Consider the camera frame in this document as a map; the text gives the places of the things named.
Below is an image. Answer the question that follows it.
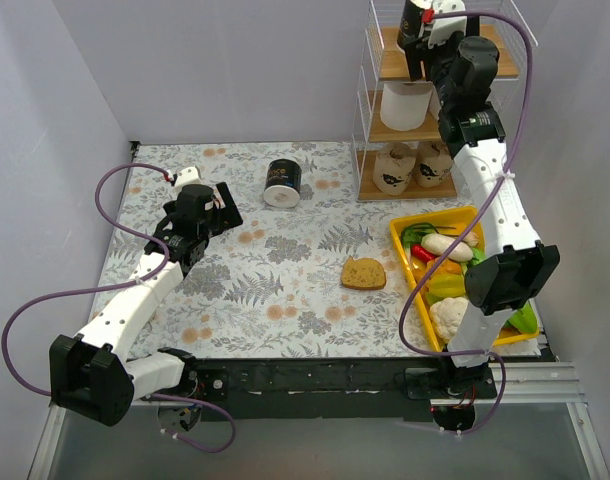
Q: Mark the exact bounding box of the white paper roll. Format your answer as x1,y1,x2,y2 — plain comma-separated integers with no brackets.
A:
428,87,441,121
380,82,432,131

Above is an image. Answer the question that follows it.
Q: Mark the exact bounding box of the black roll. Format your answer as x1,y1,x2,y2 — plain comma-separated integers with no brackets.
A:
396,0,432,52
263,159,302,208

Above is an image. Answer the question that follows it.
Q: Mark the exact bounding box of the brown roll barcode label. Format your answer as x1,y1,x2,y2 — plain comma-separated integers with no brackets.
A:
413,141,453,188

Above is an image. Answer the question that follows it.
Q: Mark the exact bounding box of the brown roll cartoon print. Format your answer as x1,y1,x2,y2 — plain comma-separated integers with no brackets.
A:
372,142,416,196

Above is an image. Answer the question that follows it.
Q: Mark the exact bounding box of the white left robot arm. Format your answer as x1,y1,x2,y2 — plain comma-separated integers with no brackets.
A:
49,182,243,426

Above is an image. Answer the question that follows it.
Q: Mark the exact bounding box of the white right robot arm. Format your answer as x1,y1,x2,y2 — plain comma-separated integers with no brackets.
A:
404,32,560,398

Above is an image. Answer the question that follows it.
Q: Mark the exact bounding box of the floral patterned table mat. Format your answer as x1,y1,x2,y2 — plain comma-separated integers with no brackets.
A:
82,139,516,360

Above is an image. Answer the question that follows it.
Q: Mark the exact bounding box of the slice of brown bread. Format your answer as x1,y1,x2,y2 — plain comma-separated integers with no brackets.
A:
341,257,387,290

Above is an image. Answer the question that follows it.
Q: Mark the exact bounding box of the yellow plastic tray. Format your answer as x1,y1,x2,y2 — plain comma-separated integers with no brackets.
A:
390,206,540,351

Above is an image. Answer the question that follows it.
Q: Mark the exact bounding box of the garlic bulb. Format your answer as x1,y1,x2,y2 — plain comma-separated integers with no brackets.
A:
463,231,480,248

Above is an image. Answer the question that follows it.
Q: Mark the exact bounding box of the green leafy vegetable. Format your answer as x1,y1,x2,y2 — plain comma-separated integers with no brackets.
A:
399,222,459,250

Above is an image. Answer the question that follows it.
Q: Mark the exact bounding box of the white radish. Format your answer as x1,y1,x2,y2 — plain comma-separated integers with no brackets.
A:
421,233,474,263

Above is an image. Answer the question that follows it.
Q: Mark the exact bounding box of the red chili pepper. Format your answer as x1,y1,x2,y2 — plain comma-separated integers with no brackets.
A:
410,244,437,264

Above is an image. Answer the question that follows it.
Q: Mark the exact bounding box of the orange bell pepper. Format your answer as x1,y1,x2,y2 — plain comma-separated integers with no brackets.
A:
426,258,463,276

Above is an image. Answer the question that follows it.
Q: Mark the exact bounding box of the yellow green starfruit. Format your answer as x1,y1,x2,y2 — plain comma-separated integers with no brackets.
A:
427,273,466,299

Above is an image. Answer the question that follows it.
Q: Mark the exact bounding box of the white cauliflower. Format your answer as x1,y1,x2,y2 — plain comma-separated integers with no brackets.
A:
429,297,469,341

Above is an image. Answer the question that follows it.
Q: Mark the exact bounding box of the green round lotus pod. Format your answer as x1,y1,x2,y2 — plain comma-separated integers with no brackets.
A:
505,303,539,334

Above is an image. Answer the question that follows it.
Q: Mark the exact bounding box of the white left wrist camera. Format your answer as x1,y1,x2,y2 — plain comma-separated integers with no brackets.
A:
166,166,202,192

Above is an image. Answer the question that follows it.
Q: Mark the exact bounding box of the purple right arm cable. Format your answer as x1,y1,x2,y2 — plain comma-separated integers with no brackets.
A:
398,12,535,435

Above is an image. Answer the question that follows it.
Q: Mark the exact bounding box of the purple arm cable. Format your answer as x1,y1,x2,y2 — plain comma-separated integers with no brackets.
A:
1,163,236,454
398,12,535,435

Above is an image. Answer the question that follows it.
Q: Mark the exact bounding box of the white wire wooden shelf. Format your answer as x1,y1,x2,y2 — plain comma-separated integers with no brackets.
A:
351,1,538,201

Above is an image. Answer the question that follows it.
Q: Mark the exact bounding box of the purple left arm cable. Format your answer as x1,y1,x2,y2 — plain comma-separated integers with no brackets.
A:
1,163,236,454

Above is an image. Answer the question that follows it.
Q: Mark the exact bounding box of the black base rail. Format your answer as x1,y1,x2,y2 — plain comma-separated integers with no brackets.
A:
59,357,581,431

